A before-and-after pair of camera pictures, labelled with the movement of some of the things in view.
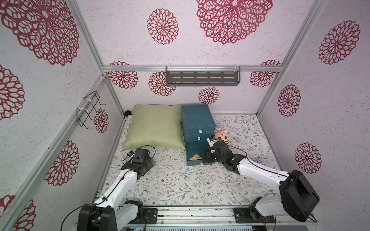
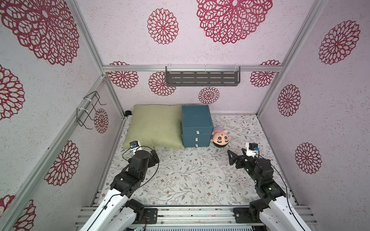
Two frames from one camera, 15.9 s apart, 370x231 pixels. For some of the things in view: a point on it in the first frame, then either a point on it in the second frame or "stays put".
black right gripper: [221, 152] → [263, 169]
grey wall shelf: [200, 76] stays put
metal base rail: [204, 214] stays put
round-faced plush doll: [221, 134] stays put
